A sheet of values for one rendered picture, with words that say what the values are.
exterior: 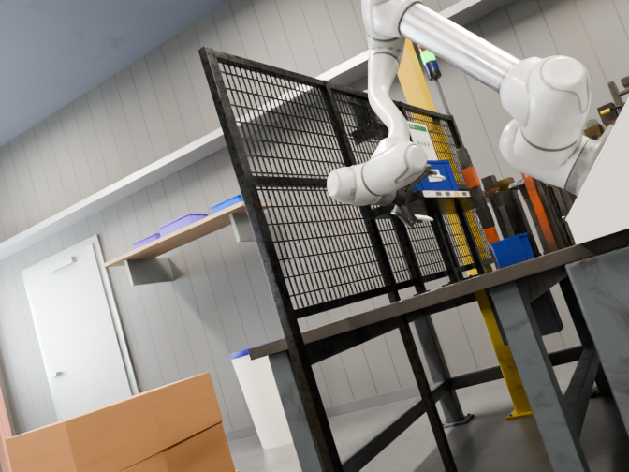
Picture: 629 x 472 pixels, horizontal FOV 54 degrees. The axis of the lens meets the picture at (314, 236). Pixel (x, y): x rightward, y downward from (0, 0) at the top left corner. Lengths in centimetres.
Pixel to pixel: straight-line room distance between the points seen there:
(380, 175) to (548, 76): 47
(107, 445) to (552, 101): 207
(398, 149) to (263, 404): 312
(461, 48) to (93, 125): 504
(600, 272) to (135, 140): 493
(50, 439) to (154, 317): 335
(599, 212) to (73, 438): 199
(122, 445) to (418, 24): 198
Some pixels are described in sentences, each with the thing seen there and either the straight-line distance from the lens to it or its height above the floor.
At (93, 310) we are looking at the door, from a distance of 639.
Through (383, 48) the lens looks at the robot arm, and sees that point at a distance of 205.
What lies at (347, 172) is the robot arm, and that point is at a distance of 171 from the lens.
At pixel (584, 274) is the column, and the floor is 62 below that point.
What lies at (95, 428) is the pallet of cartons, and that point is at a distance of 273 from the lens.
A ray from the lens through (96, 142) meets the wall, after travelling 642.
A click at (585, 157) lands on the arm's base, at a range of 181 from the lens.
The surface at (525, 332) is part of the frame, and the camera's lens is 182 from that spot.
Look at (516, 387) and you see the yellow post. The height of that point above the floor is 14.
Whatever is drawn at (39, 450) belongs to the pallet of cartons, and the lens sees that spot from 275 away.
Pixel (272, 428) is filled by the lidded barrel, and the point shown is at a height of 13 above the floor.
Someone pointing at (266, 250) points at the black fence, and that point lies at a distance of 169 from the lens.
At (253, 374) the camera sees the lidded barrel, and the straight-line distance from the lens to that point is 448.
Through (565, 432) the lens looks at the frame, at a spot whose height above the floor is 24.
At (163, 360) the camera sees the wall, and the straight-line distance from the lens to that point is 594.
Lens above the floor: 70
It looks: 8 degrees up
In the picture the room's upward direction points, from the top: 18 degrees counter-clockwise
